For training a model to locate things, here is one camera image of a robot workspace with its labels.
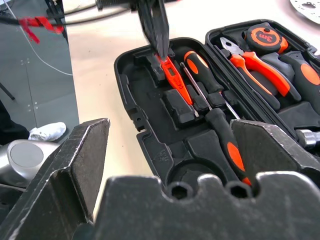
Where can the orange black tape measure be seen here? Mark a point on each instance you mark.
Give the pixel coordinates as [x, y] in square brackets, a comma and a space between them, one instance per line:
[265, 37]

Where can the white shoe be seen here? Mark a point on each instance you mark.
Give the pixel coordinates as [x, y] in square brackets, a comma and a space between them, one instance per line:
[47, 131]

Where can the black orange Phillips screwdriver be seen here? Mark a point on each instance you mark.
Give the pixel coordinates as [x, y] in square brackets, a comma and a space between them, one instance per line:
[220, 127]

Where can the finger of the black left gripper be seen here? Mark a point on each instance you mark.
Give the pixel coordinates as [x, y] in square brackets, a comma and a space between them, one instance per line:
[148, 22]
[161, 22]

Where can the silver robot body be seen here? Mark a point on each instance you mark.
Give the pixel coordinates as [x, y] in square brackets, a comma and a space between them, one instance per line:
[25, 155]

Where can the orange voltage tester pen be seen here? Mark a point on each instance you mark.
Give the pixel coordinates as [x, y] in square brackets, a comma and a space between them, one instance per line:
[172, 75]

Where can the round perforated metal plate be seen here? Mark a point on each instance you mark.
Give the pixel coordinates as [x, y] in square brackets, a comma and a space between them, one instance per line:
[307, 10]

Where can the red tape strip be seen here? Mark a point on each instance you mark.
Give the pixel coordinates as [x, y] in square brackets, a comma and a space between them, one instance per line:
[40, 23]

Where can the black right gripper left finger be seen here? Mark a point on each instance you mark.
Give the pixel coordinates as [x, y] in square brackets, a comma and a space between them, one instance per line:
[62, 175]

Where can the black plastic tool case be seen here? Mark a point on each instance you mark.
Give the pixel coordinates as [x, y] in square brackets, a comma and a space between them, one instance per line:
[150, 125]

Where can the dark trouser leg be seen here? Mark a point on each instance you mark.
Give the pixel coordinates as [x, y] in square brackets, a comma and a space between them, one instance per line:
[10, 125]

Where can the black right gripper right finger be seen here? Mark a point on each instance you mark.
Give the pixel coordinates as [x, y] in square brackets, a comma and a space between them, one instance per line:
[270, 147]

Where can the black orange claw hammer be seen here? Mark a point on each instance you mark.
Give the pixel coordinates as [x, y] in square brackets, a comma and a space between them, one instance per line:
[310, 75]

